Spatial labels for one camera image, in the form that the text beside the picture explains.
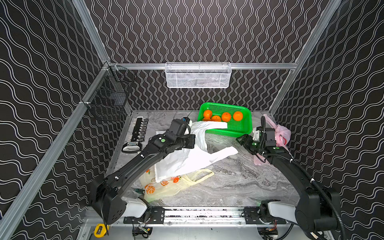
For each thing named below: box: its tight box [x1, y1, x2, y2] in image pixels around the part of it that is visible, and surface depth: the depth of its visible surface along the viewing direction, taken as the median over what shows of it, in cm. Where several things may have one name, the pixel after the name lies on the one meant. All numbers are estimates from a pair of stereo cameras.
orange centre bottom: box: [211, 115, 222, 122], surface depth 112 cm
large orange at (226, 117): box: [221, 112, 232, 122], surface depth 113 cm
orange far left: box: [203, 109, 213, 118], surface depth 115 cm
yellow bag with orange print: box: [140, 165, 215, 202], surface depth 84 cm
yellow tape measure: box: [93, 223, 107, 238], surface depth 70 cm
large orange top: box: [233, 111, 243, 121], surface depth 113 cm
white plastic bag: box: [154, 121, 238, 183], surface depth 78 cm
